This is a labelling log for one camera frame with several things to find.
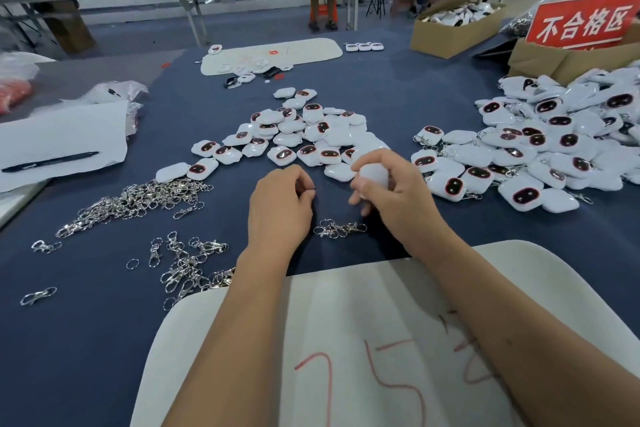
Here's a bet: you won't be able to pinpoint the person's left forearm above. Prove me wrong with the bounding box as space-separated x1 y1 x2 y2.
162 250 296 427

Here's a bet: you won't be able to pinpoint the orange bag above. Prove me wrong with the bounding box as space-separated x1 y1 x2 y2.
0 78 34 117

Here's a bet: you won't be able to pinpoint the black pen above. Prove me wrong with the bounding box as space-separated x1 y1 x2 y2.
2 150 100 173

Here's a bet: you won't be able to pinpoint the open cardboard box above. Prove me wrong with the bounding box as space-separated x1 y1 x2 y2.
410 0 516 61

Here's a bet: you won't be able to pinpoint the white paper sheet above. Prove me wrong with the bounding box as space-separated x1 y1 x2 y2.
0 101 131 195

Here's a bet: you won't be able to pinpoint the red sign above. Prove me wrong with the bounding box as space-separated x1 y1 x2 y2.
526 0 640 51

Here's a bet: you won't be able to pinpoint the white foam board red marks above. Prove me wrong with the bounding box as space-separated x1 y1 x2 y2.
130 240 640 427

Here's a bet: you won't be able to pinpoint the person's left hand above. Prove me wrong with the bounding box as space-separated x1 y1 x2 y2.
240 165 317 265

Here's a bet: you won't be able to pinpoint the long white foam board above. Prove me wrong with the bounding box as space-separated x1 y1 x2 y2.
200 37 344 77

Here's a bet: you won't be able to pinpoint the flat brown cardboard box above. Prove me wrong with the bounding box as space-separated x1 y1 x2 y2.
508 36 640 85

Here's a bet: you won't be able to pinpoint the person's right hand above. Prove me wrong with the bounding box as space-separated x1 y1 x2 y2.
348 148 461 263

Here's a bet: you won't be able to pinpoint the white plastic bag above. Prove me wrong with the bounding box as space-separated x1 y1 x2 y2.
0 51 56 81

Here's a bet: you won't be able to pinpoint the white tag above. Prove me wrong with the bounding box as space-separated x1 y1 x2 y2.
357 162 391 205

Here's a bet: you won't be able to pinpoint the person's right forearm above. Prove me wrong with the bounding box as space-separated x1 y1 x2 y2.
425 232 640 427

